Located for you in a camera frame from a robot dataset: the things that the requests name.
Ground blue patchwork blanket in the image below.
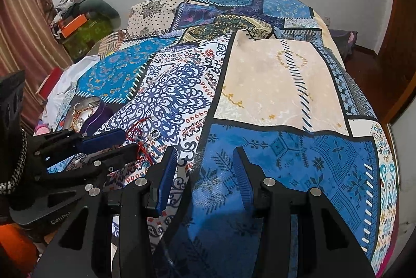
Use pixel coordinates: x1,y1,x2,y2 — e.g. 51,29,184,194
49,0,400,278

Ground striped beige bedsheet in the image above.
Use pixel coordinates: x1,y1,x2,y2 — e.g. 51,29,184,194
97,31,131,55

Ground pile of clothes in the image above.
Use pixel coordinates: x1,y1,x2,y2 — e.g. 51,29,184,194
50,0,95,41

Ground striped brown curtain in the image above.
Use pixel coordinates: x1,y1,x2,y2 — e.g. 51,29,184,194
0,0,75,135

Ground white cloth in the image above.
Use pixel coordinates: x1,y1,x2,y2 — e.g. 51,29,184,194
42,55,100,121

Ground red cord bracelet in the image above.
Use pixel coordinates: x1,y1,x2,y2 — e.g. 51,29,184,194
125,122,163,165

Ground red box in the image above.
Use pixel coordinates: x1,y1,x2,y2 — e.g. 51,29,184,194
35,67,64,97

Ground purple heart-shaped tin box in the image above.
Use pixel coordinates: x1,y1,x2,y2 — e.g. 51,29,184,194
63,96,114,136

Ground wooden wardrobe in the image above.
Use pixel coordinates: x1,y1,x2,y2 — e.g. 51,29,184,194
380,0,416,126

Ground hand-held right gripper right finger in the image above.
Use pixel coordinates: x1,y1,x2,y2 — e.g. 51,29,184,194
232,146,375,278

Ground pink object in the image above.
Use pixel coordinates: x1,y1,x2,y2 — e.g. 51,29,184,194
34,122,54,135

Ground orange object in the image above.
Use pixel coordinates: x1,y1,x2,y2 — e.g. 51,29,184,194
0,223,38,278

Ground black white braided cord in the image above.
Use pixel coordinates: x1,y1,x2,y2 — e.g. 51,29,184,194
0,128,28,196

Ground orange box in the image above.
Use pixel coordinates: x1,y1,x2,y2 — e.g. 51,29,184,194
60,14,88,38

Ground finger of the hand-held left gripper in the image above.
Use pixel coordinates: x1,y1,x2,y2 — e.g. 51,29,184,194
33,129,127,167
43,143,141,183

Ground dark bag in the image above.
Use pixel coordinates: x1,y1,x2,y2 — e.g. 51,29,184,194
330,28,358,59

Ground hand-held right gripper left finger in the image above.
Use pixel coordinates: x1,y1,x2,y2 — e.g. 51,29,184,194
31,146,180,278

